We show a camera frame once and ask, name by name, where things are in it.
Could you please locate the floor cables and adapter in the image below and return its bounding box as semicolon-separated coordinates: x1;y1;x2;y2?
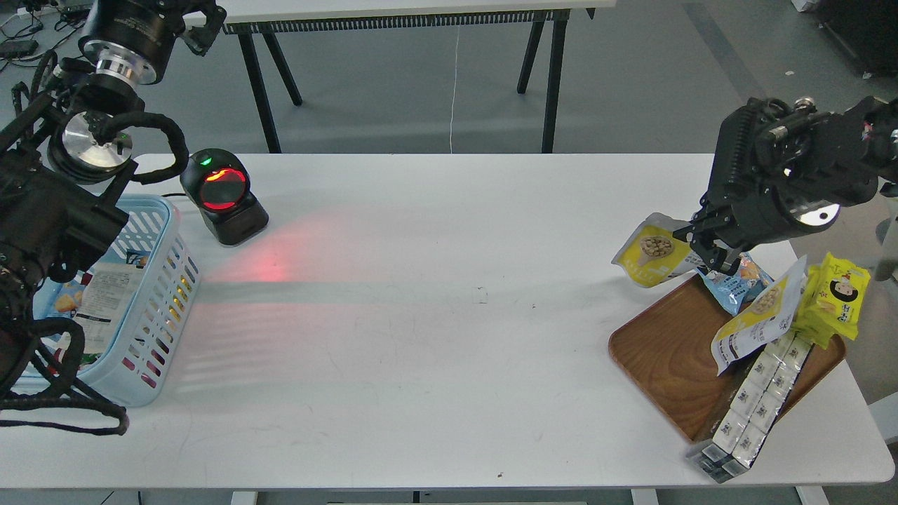
0;0;85;71

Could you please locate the black barcode scanner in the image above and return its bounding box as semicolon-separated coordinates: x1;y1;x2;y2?
180;148;269;246

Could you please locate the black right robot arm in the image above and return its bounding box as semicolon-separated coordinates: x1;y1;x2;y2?
674;96;896;274

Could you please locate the white hanging cable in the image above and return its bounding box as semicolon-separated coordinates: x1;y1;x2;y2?
449;25;462;154

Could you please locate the yellow white snack pouch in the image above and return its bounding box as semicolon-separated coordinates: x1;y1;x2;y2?
612;213;704;288
710;255;807;376

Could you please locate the white snack bag in basket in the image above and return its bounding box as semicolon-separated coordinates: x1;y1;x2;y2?
74;262;145;354

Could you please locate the yellow cartoon snack bag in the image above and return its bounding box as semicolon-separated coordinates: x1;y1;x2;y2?
792;252;871;349

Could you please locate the light blue plastic basket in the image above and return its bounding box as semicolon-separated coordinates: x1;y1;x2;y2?
77;194;200;407

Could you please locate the red snack bag in basket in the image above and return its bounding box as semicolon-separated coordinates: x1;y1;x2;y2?
53;348;102;372

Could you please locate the blue chips bag in basket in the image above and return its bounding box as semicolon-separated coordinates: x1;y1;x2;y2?
33;272;93;320

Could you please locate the blue snack bag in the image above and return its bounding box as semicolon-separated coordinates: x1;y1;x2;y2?
696;252;774;316

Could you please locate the wooden tray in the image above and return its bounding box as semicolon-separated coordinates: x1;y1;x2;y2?
608;267;847;443

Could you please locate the white boxed snack pack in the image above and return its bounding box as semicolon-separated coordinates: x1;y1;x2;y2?
686;330;815;483

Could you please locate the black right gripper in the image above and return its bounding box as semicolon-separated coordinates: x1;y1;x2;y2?
692;96;879;276

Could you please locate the background white table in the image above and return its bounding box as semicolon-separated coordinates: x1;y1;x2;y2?
219;1;615;154

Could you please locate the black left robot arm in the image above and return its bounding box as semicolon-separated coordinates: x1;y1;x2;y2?
1;1;227;436

